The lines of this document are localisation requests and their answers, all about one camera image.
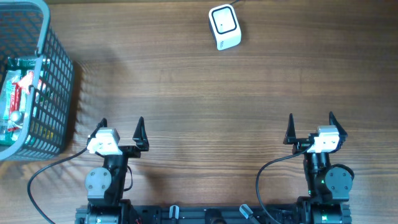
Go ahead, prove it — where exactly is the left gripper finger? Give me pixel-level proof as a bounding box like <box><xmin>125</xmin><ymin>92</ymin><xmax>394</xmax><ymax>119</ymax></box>
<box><xmin>132</xmin><ymin>116</ymin><xmax>149</xmax><ymax>149</ymax></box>
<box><xmin>88</xmin><ymin>118</ymin><xmax>108</xmax><ymax>139</ymax></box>

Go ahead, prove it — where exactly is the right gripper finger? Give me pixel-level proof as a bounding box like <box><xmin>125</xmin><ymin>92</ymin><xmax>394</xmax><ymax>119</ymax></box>
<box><xmin>283</xmin><ymin>113</ymin><xmax>297</xmax><ymax>144</ymax></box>
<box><xmin>329</xmin><ymin>111</ymin><xmax>348</xmax><ymax>137</ymax></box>

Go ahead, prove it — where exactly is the green 3M product package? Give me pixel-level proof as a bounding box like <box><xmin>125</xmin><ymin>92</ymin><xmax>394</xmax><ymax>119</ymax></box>
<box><xmin>1</xmin><ymin>57</ymin><xmax>36</xmax><ymax>146</ymax></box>

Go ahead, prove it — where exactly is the small yellow oil bottle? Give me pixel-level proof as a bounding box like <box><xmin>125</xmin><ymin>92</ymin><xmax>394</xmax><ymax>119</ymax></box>
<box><xmin>9</xmin><ymin>110</ymin><xmax>24</xmax><ymax>123</ymax></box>

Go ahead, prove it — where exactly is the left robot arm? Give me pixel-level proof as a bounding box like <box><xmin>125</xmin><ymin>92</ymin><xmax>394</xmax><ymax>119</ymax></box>
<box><xmin>75</xmin><ymin>117</ymin><xmax>149</xmax><ymax>224</ymax></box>

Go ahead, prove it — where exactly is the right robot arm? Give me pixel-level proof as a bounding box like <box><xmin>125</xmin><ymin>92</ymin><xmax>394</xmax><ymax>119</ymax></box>
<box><xmin>284</xmin><ymin>112</ymin><xmax>354</xmax><ymax>224</ymax></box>

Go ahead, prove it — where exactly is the white barcode scanner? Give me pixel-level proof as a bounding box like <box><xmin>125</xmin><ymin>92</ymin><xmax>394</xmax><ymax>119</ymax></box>
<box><xmin>208</xmin><ymin>4</ymin><xmax>242</xmax><ymax>51</ymax></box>

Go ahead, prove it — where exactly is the grey plastic shopping basket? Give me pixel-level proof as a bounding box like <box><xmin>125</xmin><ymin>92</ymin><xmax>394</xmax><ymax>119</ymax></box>
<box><xmin>1</xmin><ymin>0</ymin><xmax>75</xmax><ymax>161</ymax></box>

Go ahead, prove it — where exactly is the right camera cable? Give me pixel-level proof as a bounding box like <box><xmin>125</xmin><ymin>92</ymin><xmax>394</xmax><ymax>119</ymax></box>
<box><xmin>255</xmin><ymin>143</ymin><xmax>315</xmax><ymax>224</ymax></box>

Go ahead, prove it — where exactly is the camera cable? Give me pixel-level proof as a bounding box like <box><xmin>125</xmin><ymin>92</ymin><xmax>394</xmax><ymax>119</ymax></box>
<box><xmin>255</xmin><ymin>143</ymin><xmax>315</xmax><ymax>224</ymax></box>
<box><xmin>27</xmin><ymin>147</ymin><xmax>89</xmax><ymax>224</ymax></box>

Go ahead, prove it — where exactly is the left camera cable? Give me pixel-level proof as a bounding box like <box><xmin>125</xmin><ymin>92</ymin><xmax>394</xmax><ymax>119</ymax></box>
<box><xmin>27</xmin><ymin>147</ymin><xmax>89</xmax><ymax>224</ymax></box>

